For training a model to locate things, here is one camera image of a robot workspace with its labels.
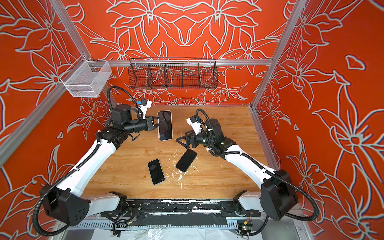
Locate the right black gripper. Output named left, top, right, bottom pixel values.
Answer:
left=175, top=128, right=216, bottom=150

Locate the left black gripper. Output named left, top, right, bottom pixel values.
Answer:
left=125, top=115, right=165, bottom=135

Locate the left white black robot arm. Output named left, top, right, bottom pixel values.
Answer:
left=33, top=100, right=158, bottom=228

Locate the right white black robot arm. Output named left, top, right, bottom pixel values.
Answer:
left=177, top=116, right=298, bottom=221

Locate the middle black phone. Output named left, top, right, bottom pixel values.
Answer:
left=176, top=149, right=198, bottom=173

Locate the black phone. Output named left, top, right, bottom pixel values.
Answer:
left=176, top=149, right=198, bottom=173
left=148, top=159, right=165, bottom=185

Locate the left black phone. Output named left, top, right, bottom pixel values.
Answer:
left=148, top=159, right=165, bottom=185

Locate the clear plastic bin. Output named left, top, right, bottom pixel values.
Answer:
left=60, top=60, right=112, bottom=98

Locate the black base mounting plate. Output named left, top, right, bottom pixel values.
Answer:
left=101, top=200, right=262, bottom=229

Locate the small green circuit board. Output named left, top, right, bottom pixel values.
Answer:
left=238, top=220, right=253, bottom=237

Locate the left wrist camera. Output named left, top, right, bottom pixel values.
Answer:
left=137, top=99, right=152, bottom=119

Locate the black wire basket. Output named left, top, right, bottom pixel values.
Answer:
left=128, top=58, right=219, bottom=90

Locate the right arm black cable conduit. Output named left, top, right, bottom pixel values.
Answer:
left=195, top=108, right=320, bottom=222

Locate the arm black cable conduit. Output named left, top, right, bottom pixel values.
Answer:
left=32, top=86, right=142, bottom=237
left=195, top=108, right=320, bottom=222

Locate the white perforated cable duct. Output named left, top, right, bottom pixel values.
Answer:
left=67, top=219, right=239, bottom=231

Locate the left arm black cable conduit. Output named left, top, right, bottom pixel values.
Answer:
left=32, top=86, right=142, bottom=237

